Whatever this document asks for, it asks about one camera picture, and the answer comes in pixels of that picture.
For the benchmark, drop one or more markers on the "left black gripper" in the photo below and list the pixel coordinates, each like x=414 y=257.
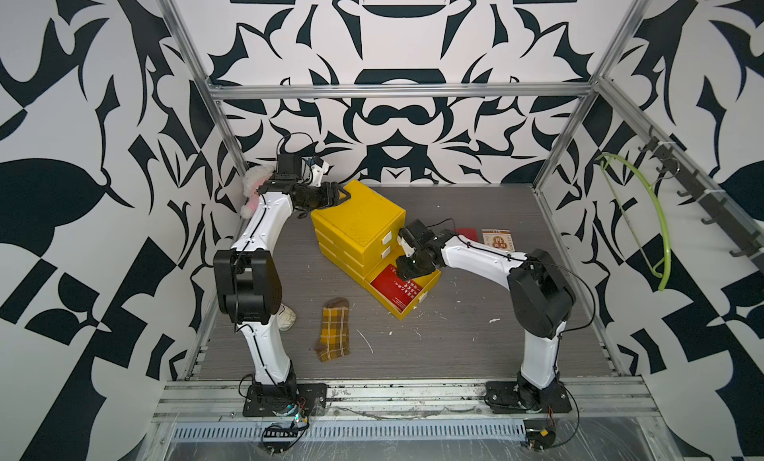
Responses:
x=322 y=195

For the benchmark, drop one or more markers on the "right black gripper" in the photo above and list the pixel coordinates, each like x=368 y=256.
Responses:
x=404 y=271

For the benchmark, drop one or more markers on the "yellow bottom drawer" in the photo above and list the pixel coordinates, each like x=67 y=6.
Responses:
x=427 y=282

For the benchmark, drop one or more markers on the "yellow plastic drawer cabinet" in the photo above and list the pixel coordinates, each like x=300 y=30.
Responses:
x=359 y=234

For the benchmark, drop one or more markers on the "red postcard white text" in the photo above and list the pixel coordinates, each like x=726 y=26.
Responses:
x=398 y=292

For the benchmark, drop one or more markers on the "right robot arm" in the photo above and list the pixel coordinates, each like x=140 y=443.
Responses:
x=541 y=295

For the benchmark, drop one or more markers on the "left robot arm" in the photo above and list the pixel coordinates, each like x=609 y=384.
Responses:
x=249 y=289

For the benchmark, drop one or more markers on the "white teddy bear pink shirt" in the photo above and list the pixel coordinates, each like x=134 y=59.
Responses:
x=254 y=178

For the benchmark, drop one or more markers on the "grey patterned pouch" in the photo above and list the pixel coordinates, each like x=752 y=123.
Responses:
x=286 y=318

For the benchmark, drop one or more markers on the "yellow plaid sock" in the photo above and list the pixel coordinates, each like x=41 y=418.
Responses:
x=334 y=334

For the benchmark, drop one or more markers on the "green plastic hoop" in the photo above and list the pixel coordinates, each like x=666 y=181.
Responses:
x=620 y=173

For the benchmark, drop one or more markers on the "right black connector box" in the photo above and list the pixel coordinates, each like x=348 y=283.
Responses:
x=539 y=436

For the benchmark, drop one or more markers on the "black connector box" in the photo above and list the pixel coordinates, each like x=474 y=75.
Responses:
x=539 y=436
x=276 y=439

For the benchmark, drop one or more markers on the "left black connector box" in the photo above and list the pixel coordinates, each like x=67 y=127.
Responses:
x=276 y=439

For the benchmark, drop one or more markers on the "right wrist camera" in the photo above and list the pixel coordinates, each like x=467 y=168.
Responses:
x=409 y=240

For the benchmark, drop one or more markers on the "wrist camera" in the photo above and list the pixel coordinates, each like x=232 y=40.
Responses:
x=409 y=240
x=318 y=169

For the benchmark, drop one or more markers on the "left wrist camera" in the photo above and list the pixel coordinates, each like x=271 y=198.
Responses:
x=318 y=169

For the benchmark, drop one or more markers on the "aluminium frame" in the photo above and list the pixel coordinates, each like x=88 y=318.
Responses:
x=490 y=92

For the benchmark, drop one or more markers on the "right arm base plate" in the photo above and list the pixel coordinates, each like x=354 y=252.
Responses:
x=523 y=397

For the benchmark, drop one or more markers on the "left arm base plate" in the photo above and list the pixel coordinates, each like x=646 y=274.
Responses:
x=269 y=401

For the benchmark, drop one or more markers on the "black hook rail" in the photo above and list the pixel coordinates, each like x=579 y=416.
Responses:
x=718 y=204

